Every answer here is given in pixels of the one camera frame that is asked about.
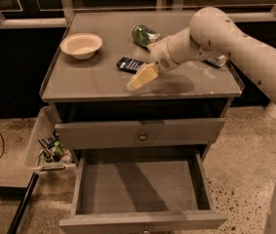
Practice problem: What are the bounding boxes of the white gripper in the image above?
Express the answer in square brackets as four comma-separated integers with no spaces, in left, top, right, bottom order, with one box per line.
[127,36,179,92]

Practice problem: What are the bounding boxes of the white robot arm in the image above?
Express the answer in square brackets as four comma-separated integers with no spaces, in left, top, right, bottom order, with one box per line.
[128,7,276,234]

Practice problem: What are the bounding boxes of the grey drawer cabinet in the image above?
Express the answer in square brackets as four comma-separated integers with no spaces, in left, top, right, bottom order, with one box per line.
[39,11,245,234]

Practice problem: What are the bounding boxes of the round brass drawer knob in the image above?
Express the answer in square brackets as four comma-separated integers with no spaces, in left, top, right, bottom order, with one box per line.
[139,133,147,141]

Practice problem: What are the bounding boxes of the grey upper drawer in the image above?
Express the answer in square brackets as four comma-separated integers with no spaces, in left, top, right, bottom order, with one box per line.
[55,118,224,149]

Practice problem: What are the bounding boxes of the grey open middle drawer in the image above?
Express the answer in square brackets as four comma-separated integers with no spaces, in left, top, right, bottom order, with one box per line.
[59,147,226,234]

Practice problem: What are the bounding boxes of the green crushed soda can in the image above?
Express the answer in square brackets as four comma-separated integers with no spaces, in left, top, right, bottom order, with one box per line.
[131,24,161,47]

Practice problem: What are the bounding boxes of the silver crushed soda can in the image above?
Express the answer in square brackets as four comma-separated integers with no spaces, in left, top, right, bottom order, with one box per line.
[207,56,227,67]

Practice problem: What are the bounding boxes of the snack packets in bin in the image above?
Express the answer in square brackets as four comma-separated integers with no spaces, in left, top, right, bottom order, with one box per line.
[36,130,72,165]

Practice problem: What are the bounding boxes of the clear plastic side bin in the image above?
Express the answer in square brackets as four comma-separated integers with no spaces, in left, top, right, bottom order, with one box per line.
[25,106,76,178]

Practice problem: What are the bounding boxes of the metal railing frame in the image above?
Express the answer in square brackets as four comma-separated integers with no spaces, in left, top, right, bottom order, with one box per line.
[0,0,276,30]

